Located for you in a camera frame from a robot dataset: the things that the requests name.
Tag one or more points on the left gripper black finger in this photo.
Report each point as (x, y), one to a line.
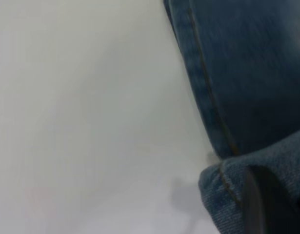
(274, 214)

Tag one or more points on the blue denim jeans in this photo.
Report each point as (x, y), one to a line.
(249, 73)

